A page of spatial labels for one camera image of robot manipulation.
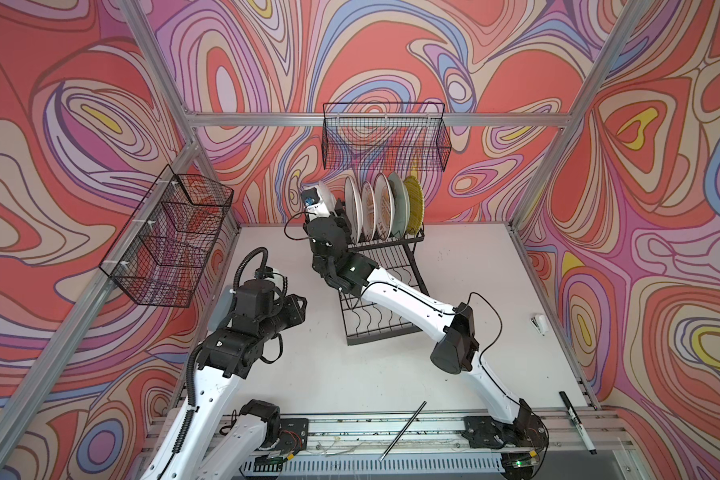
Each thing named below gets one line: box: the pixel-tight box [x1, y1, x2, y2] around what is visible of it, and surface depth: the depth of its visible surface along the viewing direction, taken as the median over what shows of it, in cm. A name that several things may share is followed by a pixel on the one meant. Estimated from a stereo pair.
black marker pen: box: [559, 391, 597, 455], surface depth 75 cm
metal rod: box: [378, 400, 427, 462], surface depth 75 cm
